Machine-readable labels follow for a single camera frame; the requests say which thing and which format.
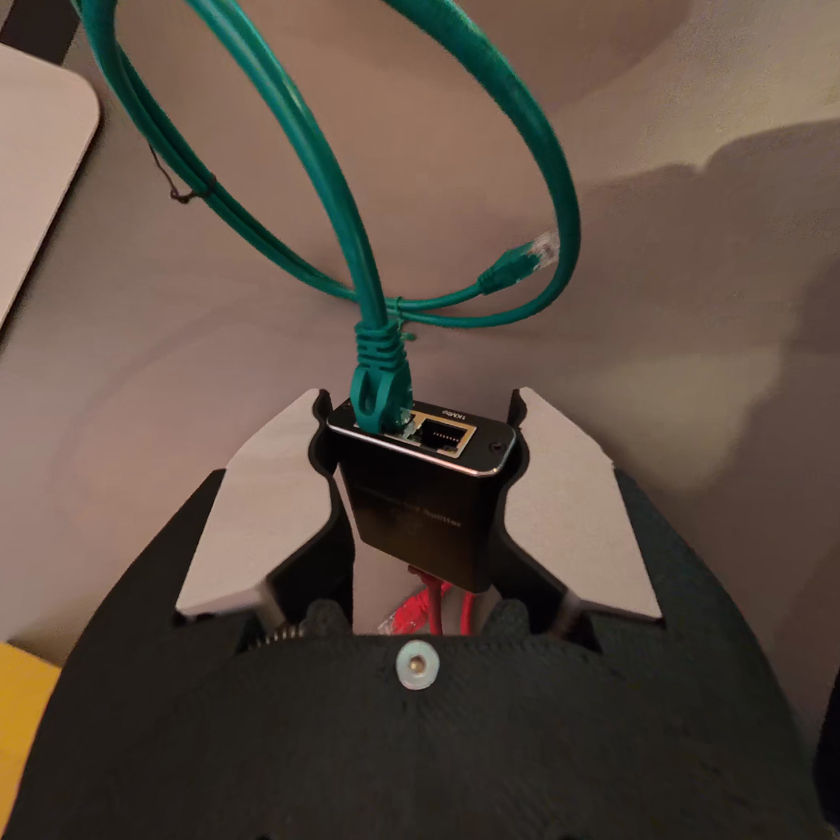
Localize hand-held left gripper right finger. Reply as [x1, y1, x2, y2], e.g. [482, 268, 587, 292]
[488, 386, 665, 636]

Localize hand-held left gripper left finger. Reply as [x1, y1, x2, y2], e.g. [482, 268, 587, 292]
[172, 387, 356, 632]

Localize black ethernet splitter box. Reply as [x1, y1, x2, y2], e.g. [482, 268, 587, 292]
[326, 397, 517, 593]

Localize green ethernet cable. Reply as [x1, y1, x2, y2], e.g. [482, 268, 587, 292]
[69, 0, 581, 437]

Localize yellow plastic bin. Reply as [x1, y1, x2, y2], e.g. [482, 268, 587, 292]
[0, 642, 64, 811]

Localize black twist tie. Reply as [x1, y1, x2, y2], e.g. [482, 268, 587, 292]
[147, 143, 217, 204]

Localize white rounded plate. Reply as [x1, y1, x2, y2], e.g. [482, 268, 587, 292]
[0, 42, 101, 329]

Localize red ethernet cable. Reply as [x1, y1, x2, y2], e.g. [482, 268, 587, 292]
[377, 563, 476, 637]

